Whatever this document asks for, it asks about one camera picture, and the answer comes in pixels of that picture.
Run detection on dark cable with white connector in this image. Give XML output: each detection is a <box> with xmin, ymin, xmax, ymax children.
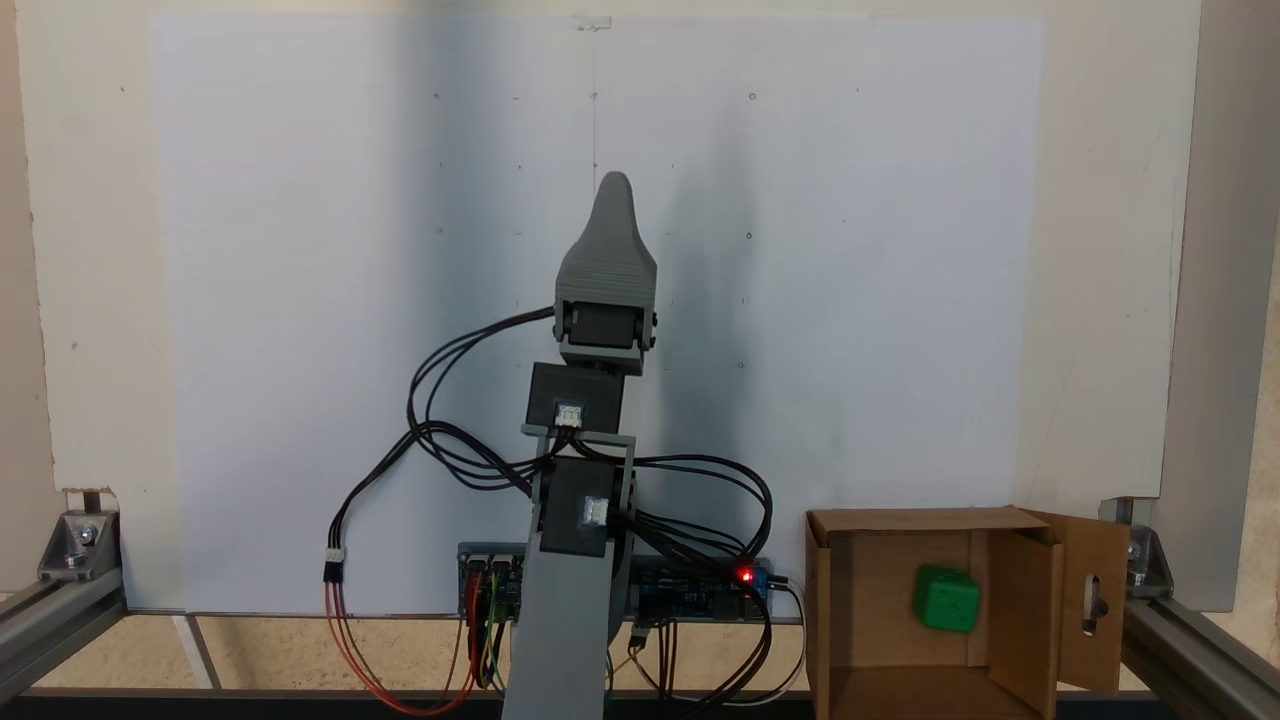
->
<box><xmin>321</xmin><ymin>424</ymin><xmax>547</xmax><ymax>587</ymax></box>

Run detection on thin white cable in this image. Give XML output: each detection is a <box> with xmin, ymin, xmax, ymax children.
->
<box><xmin>768</xmin><ymin>577</ymin><xmax>808</xmax><ymax>698</ymax></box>

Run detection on aluminium frame rail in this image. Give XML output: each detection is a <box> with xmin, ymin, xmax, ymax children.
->
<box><xmin>1120</xmin><ymin>594</ymin><xmax>1280</xmax><ymax>720</ymax></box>
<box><xmin>0</xmin><ymin>568</ymin><xmax>128</xmax><ymax>703</ymax></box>

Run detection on metal corner bracket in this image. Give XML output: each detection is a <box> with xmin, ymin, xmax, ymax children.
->
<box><xmin>38</xmin><ymin>488</ymin><xmax>123</xmax><ymax>583</ymax></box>
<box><xmin>1098</xmin><ymin>497</ymin><xmax>1173</xmax><ymax>603</ymax></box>

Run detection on green dice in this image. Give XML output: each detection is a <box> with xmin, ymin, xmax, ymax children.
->
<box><xmin>911</xmin><ymin>564</ymin><xmax>982</xmax><ymax>635</ymax></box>

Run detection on aluminium frame post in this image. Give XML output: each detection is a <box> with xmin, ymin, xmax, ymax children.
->
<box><xmin>1158</xmin><ymin>0</ymin><xmax>1280</xmax><ymax>613</ymax></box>

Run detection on blue and black circuit board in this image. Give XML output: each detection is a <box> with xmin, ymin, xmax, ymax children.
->
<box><xmin>632</xmin><ymin>558</ymin><xmax>775</xmax><ymax>625</ymax></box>

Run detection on small black circuit board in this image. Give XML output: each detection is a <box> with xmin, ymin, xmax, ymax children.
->
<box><xmin>457</xmin><ymin>543</ymin><xmax>528</xmax><ymax>623</ymax></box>

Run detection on grey wide fixed gripper finger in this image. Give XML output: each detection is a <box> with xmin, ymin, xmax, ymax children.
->
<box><xmin>554</xmin><ymin>171</ymin><xmax>660</xmax><ymax>306</ymax></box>

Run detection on green jumper wire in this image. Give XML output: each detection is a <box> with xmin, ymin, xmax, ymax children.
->
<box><xmin>482</xmin><ymin>588</ymin><xmax>504</xmax><ymax>693</ymax></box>

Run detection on black gripper motor cable loop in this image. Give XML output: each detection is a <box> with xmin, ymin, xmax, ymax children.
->
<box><xmin>406</xmin><ymin>307</ymin><xmax>558</xmax><ymax>493</ymax></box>

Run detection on orange-red wire pair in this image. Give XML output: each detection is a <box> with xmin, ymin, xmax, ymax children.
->
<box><xmin>321</xmin><ymin>575</ymin><xmax>487</xmax><ymax>718</ymax></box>

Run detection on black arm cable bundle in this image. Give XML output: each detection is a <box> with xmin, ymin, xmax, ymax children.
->
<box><xmin>598</xmin><ymin>454</ymin><xmax>778</xmax><ymax>701</ymax></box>

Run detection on open cardboard box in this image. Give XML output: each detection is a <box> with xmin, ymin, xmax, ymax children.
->
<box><xmin>804</xmin><ymin>504</ymin><xmax>1133</xmax><ymax>720</ymax></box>

